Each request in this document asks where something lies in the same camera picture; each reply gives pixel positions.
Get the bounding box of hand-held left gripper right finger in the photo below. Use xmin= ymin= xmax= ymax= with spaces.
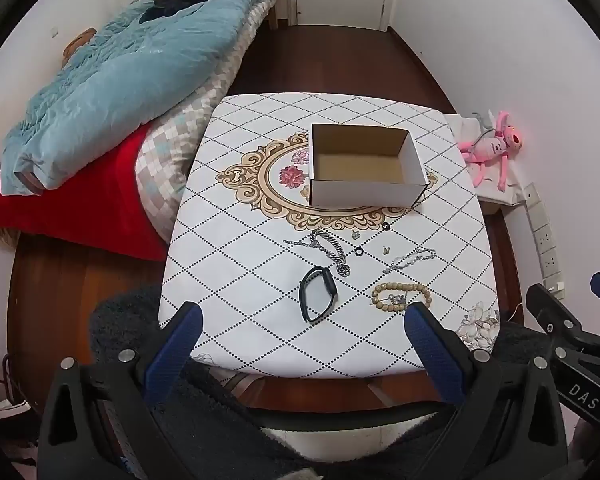
xmin=403 ymin=301 xmax=568 ymax=480

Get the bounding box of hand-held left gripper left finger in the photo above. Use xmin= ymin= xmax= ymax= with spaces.
xmin=37 ymin=301 xmax=204 ymax=480

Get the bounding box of wooden bead bracelet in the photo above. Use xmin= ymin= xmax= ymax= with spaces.
xmin=371 ymin=282 xmax=432 ymax=311

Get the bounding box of thin silver bracelet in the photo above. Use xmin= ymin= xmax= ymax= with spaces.
xmin=382 ymin=248 xmax=437 ymax=276

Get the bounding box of black smart band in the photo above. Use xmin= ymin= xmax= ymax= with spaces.
xmin=300 ymin=266 xmax=338 ymax=323

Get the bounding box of thick silver chain necklace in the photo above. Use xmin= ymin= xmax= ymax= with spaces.
xmin=284 ymin=229 xmax=353 ymax=277

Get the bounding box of white cardboard box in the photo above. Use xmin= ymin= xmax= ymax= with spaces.
xmin=308 ymin=123 xmax=428 ymax=208

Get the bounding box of white diamond-patterned tablecloth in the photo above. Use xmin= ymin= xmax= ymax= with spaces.
xmin=158 ymin=92 xmax=501 ymax=378

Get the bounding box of wooden table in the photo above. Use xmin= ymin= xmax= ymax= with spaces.
xmin=215 ymin=372 xmax=436 ymax=411

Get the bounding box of red blanket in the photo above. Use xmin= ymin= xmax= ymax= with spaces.
xmin=0 ymin=124 xmax=168 ymax=262

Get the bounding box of pink plush toy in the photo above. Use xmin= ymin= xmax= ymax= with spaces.
xmin=457 ymin=111 xmax=525 ymax=192

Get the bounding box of checkered bedsheet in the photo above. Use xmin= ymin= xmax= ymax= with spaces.
xmin=135 ymin=0 xmax=276 ymax=243

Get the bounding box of light blue blanket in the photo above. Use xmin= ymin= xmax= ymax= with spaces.
xmin=0 ymin=0 xmax=291 ymax=197

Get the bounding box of brown plush toy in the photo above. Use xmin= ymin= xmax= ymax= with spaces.
xmin=62 ymin=29 xmax=97 ymax=61

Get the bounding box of white wall socket strip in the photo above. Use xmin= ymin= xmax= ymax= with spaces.
xmin=522 ymin=182 xmax=567 ymax=293

